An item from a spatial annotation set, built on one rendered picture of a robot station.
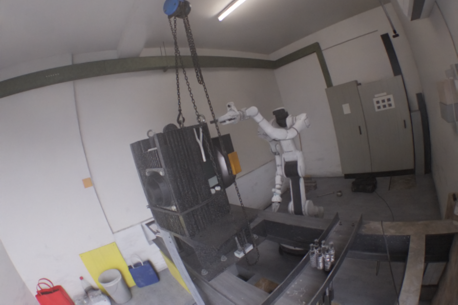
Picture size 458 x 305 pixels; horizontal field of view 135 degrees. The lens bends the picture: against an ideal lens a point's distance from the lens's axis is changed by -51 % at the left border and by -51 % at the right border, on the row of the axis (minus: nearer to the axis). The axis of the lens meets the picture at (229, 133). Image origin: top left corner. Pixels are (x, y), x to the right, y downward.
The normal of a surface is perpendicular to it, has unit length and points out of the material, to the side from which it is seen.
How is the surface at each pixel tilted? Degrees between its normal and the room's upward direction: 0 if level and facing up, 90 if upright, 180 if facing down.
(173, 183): 90
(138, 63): 90
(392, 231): 0
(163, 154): 90
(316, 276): 0
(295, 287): 0
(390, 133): 90
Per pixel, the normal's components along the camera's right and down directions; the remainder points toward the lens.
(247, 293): -0.25, -0.97
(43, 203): 0.62, -0.14
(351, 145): -0.74, 0.22
